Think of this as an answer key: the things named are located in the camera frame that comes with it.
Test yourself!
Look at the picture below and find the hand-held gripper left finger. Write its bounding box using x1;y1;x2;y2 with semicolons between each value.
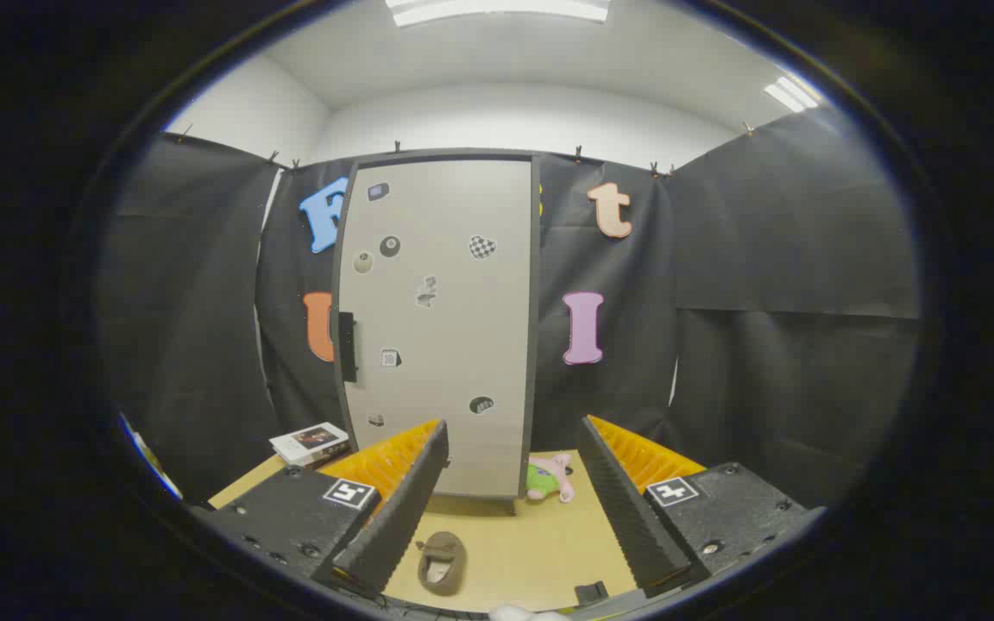
191;419;450;603

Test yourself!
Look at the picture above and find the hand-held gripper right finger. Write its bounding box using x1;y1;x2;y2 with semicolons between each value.
577;414;827;599

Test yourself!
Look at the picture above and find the brown fuzzy slipper shoe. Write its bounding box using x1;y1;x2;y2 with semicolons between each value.
416;531;468;597

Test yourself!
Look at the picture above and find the light grey shoe cabinet door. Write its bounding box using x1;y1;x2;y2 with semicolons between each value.
337;160;534;499

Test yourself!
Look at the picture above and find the grey shoe cabinet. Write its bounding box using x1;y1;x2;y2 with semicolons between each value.
330;148;543;517

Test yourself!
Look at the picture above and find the green and pink plush toy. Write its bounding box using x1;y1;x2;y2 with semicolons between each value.
525;453;576;504

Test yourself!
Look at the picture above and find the white printed box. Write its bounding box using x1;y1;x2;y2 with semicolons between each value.
269;422;350;464

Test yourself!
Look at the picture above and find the black backdrop cloth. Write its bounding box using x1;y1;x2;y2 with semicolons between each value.
100;108;925;510

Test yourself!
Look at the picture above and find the small ceiling light panel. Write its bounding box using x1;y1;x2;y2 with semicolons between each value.
763;76;821;113

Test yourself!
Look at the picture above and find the long ceiling light panel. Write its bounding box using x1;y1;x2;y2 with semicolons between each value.
385;0;610;28

